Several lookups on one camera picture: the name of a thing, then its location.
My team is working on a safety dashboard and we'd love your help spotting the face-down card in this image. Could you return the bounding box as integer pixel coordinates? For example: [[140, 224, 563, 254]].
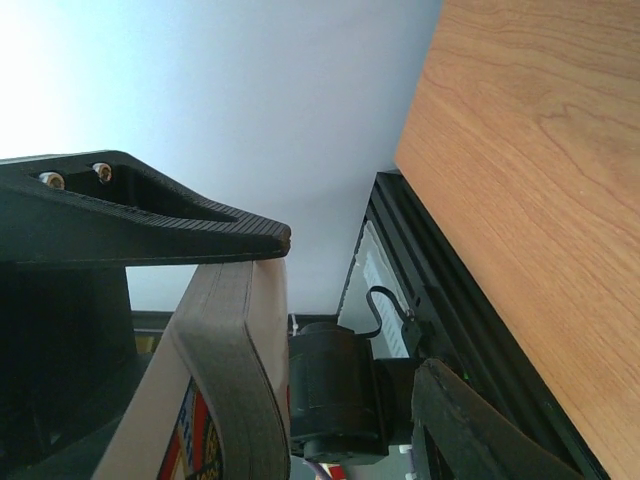
[[94, 259, 291, 479]]

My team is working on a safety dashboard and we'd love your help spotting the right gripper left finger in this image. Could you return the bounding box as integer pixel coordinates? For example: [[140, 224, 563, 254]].
[[172, 259, 291, 480]]

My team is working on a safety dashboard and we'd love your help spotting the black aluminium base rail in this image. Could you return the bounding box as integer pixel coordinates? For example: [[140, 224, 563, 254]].
[[338, 172, 607, 479]]

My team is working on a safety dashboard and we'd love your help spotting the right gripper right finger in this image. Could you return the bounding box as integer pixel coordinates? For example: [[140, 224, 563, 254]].
[[412, 359, 582, 479]]

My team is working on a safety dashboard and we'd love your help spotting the light blue cable duct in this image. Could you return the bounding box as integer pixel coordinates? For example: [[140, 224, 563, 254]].
[[356, 221, 410, 358]]

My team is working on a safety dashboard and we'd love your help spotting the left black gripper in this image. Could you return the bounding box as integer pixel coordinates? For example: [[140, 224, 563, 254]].
[[1, 150, 291, 479]]

